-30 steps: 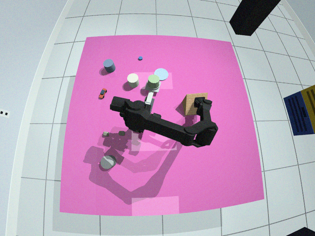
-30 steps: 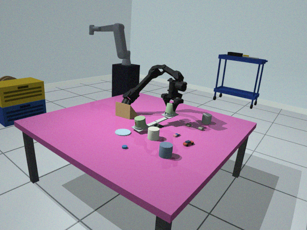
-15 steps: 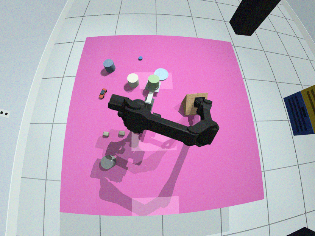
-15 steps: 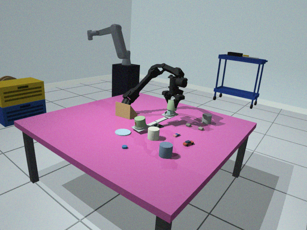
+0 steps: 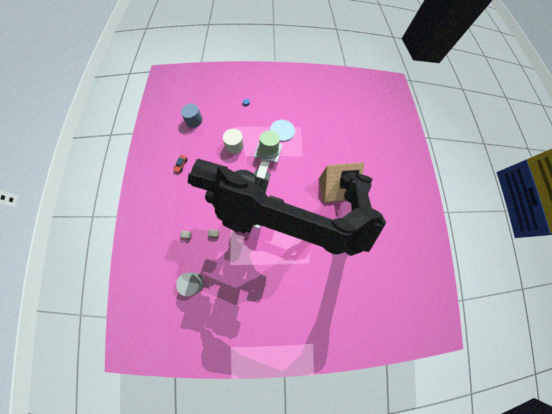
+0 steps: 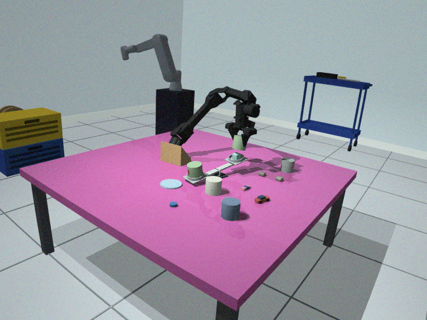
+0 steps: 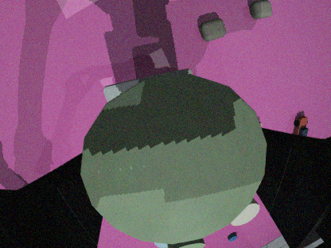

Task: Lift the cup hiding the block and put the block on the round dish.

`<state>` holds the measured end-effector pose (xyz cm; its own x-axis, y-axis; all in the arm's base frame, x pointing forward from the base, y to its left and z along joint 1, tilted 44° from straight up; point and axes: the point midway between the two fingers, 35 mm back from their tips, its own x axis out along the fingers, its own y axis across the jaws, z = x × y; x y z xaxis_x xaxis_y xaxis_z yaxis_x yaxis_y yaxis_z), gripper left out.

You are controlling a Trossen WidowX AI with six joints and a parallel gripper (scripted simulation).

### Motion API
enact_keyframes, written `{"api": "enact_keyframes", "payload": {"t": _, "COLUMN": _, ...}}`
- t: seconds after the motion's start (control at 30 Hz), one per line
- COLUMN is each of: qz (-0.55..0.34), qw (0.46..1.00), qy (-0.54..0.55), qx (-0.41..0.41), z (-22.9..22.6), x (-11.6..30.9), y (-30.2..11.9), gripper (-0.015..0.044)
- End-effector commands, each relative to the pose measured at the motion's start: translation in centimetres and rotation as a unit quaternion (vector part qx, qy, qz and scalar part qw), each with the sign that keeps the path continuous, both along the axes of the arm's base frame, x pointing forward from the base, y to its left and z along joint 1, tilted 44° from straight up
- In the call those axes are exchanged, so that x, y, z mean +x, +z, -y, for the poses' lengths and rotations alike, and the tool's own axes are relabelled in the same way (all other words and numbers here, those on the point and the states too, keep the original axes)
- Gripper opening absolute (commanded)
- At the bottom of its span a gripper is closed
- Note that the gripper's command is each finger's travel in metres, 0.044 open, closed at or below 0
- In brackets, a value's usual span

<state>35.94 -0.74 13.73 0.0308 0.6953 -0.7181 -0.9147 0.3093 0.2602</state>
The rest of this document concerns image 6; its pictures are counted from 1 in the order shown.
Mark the orange toy car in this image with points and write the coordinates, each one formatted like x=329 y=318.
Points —
x=261 y=198

